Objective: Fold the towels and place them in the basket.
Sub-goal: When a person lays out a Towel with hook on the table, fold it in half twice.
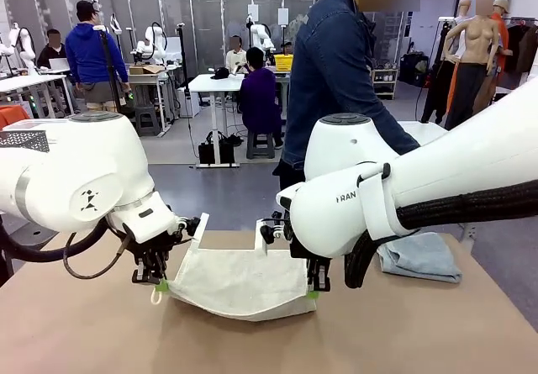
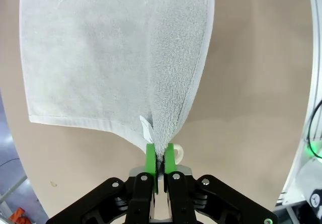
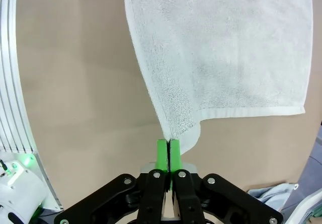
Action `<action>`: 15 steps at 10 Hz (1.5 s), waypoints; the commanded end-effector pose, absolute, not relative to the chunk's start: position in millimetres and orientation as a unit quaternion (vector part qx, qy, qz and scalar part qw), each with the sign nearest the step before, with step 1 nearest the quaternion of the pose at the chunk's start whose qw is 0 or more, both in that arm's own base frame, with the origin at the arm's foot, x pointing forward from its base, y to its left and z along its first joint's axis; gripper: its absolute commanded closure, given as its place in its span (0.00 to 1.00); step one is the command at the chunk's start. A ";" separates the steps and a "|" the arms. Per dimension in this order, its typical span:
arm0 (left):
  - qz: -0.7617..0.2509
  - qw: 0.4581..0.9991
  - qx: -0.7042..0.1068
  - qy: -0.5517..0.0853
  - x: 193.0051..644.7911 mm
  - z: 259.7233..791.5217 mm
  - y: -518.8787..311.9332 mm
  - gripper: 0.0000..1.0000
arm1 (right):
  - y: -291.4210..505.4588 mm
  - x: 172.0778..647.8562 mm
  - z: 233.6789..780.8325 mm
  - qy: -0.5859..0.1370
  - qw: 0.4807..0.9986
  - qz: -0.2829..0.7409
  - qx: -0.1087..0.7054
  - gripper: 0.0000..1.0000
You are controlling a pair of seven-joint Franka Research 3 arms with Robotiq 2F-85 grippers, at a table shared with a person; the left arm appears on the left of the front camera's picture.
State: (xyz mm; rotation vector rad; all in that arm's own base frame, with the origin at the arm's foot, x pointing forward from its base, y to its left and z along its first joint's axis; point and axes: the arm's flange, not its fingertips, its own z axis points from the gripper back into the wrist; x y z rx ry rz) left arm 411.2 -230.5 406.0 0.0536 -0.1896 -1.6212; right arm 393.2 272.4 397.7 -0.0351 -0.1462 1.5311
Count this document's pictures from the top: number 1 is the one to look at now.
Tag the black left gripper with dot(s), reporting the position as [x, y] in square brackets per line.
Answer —
[145, 248]

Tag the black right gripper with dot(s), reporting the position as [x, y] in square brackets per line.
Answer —
[300, 251]

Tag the white terry towel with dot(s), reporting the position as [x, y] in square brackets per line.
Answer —
[244, 281]

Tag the light blue terry towel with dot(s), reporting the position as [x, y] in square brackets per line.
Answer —
[420, 256]

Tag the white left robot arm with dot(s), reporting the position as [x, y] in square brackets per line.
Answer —
[75, 168]

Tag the person's right denim forearm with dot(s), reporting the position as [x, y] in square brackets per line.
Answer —
[399, 136]

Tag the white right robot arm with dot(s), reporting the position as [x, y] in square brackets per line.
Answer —
[462, 168]

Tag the small white robot arm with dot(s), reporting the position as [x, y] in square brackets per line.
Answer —
[262, 33]
[25, 42]
[153, 38]

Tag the grey perforated plastic basket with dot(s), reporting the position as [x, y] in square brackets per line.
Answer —
[21, 138]

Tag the yellow shopping basket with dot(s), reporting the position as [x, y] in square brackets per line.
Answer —
[283, 63]

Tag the black round stool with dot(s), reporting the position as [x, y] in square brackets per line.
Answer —
[35, 237]

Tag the black bag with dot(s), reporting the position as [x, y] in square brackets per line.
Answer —
[206, 153]

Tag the grey plastic step stool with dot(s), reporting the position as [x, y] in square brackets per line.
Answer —
[147, 119]
[260, 145]

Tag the white computer case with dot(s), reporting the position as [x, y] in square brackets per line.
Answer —
[189, 103]

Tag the large white table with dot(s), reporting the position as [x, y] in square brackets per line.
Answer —
[420, 128]

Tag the person in purple hoodie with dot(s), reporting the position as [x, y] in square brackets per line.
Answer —
[258, 96]

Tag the white standing desk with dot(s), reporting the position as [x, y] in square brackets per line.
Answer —
[210, 84]

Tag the person in denim jacket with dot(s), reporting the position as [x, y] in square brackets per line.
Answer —
[332, 75]

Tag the flat cardboard box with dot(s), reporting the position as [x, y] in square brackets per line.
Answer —
[145, 70]

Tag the wooden shoe rack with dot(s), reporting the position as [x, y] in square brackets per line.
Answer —
[384, 84]

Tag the black tripod pole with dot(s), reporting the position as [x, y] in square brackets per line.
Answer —
[110, 71]

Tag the black cap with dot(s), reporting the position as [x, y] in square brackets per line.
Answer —
[220, 73]

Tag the person in blue hoodie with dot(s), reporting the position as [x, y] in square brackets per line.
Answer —
[92, 54]

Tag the silver laptop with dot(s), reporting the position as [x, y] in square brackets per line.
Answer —
[59, 64]

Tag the white mannequin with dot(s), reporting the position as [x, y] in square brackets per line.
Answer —
[441, 84]

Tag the long white work table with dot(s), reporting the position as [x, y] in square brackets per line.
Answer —
[25, 80]

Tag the seated person in white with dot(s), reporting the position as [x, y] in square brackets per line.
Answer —
[235, 59]

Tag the person wearing dark cap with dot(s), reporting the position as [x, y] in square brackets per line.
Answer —
[287, 48]

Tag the seated person in black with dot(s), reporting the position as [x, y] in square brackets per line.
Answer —
[52, 52]

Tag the white panel on stand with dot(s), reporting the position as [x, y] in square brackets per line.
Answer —
[253, 12]
[283, 17]

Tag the beige mannequin with black trousers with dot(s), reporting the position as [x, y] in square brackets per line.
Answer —
[477, 46]

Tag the rack of dark clothes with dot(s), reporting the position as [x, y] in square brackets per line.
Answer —
[521, 46]

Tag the mannequin in orange clothes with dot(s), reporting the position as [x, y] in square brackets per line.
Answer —
[502, 29]

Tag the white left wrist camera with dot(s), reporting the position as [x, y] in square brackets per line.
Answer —
[199, 231]

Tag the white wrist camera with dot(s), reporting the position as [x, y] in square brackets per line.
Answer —
[199, 231]
[261, 235]

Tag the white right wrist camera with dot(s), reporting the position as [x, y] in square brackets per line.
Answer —
[261, 235]

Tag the white metal frame table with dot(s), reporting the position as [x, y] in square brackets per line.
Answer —
[147, 76]

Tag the black camera stand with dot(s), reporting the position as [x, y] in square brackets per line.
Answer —
[183, 54]

